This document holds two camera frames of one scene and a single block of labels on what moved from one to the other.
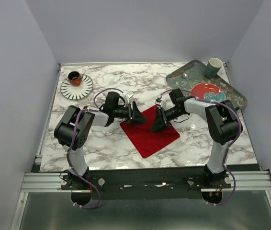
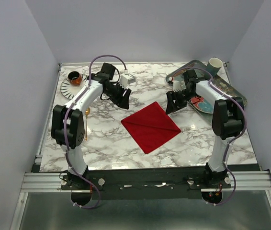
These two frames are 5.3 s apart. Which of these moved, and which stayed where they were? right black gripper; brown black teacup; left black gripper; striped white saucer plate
Moved: left black gripper; right black gripper
Stayed: brown black teacup; striped white saucer plate
